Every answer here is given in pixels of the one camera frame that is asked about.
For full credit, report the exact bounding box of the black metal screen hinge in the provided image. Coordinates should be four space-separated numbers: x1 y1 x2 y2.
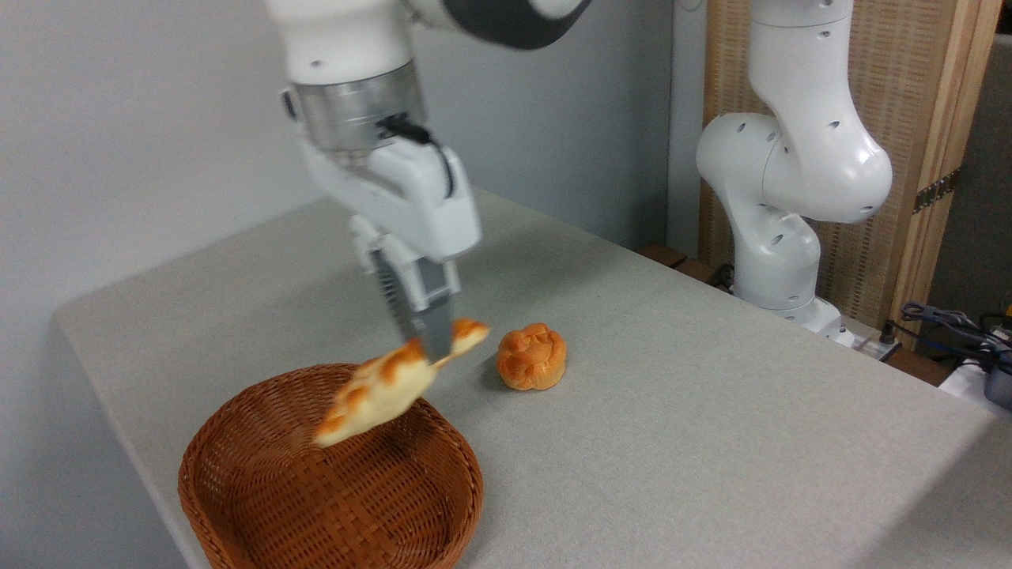
912 168 962 216

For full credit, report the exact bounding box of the round knotted bread roll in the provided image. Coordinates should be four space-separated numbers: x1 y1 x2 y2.
496 322 568 392

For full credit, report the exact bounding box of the grey blue plastic device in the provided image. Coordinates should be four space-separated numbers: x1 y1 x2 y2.
983 362 1012 412

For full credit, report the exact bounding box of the brown woven wicker basket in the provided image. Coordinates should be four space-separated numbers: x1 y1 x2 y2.
177 363 485 569

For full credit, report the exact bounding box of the brown wooden base block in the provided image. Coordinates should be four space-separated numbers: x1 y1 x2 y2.
636 243 689 270

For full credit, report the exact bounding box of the long braided bread loaf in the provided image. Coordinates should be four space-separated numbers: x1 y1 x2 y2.
312 317 492 449

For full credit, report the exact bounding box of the dark blue cable bundle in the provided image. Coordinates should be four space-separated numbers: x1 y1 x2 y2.
900 300 1012 374

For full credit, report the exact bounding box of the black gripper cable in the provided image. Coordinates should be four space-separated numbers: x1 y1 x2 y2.
381 114 457 199

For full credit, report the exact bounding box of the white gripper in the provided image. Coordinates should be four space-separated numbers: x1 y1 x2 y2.
298 133 484 361

